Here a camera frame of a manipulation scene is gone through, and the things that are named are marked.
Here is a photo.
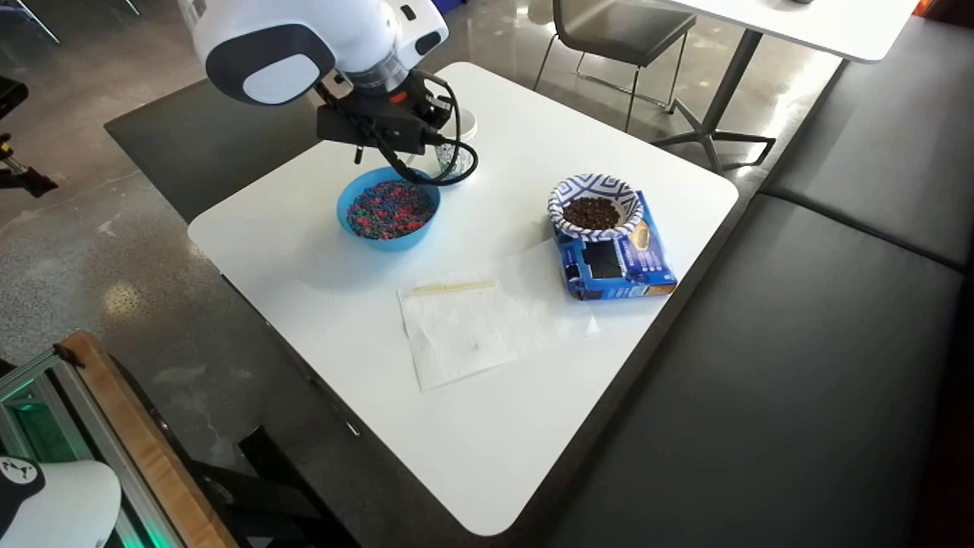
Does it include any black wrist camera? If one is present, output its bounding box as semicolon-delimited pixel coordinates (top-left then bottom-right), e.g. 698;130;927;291
316;99;451;152

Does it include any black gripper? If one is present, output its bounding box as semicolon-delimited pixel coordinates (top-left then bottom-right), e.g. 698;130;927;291
387;74;456;129

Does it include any blue cookie package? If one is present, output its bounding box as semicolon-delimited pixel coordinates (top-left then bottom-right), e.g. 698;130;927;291
556;195;680;301

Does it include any blue patterned paper bowl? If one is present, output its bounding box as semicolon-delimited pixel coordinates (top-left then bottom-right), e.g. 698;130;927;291
549;175;646;242

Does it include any white plastic fork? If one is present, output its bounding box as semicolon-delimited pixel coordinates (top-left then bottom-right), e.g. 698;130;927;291
408;279;497;295

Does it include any dark chair near table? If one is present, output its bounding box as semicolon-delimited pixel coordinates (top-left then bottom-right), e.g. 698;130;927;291
107;78;316;221

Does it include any black bench seat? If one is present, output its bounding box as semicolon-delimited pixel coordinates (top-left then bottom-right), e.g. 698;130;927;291
541;19;974;548

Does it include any black chair in background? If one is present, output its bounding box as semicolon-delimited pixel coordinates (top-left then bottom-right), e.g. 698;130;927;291
536;0;698;104

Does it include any wooden framed cart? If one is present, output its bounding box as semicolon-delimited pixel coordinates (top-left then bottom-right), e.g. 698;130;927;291
0;333;240;548

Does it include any blue plastic cereal bowl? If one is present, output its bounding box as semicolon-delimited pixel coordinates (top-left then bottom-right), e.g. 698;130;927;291
334;168;441;250

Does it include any patterned paper coffee cup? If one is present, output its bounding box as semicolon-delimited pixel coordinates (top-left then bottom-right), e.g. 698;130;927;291
436;107;475;179

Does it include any white paper napkin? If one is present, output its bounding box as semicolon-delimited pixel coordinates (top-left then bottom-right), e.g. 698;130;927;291
398;279;544;391

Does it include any black tripod stand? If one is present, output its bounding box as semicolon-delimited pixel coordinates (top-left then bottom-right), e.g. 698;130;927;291
0;74;60;201

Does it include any white background table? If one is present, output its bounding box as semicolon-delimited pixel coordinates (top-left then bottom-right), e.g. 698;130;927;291
665;0;918;169

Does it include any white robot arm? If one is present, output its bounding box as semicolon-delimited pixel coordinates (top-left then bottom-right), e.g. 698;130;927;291
180;0;451;129

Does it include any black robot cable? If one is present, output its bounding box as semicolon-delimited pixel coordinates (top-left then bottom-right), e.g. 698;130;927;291
373;71;481;189

